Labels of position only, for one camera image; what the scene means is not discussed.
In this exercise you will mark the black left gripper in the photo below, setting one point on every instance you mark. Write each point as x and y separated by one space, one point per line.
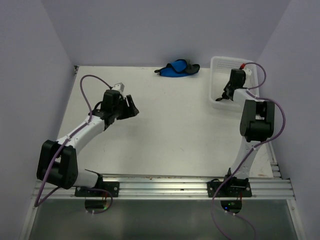
130 111

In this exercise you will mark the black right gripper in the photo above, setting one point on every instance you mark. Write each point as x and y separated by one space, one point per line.
226 87

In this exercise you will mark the blue towel dark trim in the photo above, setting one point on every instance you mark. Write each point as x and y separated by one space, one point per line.
178 68

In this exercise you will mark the yellow towel black trim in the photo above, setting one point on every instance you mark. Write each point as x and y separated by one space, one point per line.
221 98

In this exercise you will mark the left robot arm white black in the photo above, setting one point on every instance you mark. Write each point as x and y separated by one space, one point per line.
58 164

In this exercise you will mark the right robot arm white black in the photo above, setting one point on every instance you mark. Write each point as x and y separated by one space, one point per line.
256 126

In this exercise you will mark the white plastic basket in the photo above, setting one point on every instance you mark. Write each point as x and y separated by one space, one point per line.
220 69

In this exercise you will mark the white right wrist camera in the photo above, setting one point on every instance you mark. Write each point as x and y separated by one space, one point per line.
248 71

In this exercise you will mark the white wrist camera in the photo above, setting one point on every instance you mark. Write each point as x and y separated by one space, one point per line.
119 87
248 71

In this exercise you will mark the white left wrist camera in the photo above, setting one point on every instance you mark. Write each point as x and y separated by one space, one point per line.
119 87

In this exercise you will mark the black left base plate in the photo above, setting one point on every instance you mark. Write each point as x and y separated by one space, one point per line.
102 189

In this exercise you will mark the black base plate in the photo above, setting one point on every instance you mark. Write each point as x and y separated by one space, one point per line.
232 189
102 189

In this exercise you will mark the aluminium mounting rail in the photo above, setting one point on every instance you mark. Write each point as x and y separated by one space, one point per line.
193 188

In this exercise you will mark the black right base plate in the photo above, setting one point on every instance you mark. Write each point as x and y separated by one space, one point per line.
232 189

